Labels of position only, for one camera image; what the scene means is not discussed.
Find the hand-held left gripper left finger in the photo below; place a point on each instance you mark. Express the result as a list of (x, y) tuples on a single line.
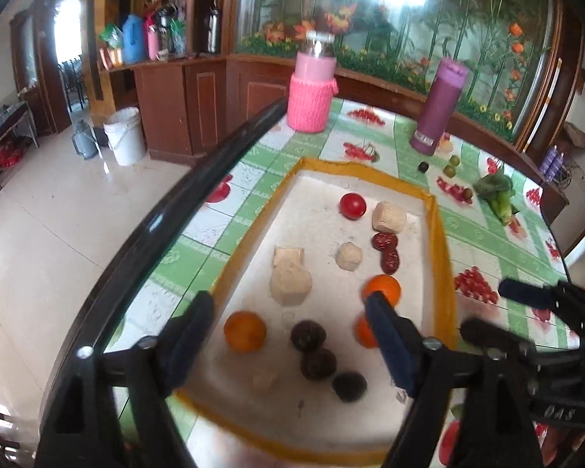
[(190, 341)]

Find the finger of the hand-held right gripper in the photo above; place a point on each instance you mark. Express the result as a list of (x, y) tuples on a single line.
[(521, 292), (497, 336)]

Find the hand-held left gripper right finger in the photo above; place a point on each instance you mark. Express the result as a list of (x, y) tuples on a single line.
[(392, 346)]

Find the orange tangerine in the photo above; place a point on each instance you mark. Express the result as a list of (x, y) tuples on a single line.
[(244, 331), (364, 331), (384, 286)]

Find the dark purple passion fruit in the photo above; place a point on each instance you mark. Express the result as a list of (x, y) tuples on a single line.
[(349, 386), (318, 363), (308, 335)]

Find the white tray with yellow rim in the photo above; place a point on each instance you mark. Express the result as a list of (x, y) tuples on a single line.
[(321, 302)]

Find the dried red date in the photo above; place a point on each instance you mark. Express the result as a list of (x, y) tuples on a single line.
[(385, 241), (391, 260)]

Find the round beige cake piece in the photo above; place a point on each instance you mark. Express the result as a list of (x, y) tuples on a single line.
[(348, 256)]

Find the pale lumpy yam chunk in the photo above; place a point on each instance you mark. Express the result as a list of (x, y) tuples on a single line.
[(291, 283)]

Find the red tomato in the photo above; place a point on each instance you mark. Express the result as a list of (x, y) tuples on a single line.
[(353, 204)]

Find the green bok choy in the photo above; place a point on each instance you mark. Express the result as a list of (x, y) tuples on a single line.
[(497, 195)]

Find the green olive pair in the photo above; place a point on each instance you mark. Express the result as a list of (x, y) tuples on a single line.
[(454, 160)]

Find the dark small plum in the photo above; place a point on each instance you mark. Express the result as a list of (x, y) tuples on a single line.
[(423, 166)]

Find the purple thermos bottle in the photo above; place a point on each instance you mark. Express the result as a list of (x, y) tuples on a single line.
[(436, 112)]

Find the white plastic bucket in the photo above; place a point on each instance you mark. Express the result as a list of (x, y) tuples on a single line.
[(124, 141)]

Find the grey kettle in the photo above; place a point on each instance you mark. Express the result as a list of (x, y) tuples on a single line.
[(84, 141)]

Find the brown wooden sideboard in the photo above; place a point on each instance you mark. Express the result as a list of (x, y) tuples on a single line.
[(175, 102)]

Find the jar with pink knit cover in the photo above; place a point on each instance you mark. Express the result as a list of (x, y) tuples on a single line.
[(312, 102)]

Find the red bag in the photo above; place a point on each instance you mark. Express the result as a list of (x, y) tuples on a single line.
[(8, 156)]

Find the black side table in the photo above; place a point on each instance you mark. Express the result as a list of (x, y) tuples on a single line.
[(9, 117)]

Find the floral painted glass partition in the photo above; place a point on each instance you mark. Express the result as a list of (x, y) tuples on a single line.
[(419, 19)]

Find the pink water bottle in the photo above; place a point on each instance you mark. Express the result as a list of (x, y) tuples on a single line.
[(152, 44)]

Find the blue plastic jug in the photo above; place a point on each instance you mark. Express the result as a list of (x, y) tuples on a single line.
[(132, 41)]

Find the dark thermos flask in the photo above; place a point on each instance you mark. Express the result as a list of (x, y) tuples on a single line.
[(213, 34)]

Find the green bag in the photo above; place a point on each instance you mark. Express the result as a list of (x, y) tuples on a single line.
[(110, 36)]

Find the silver thermos flask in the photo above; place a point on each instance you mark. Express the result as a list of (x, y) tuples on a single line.
[(164, 24)]

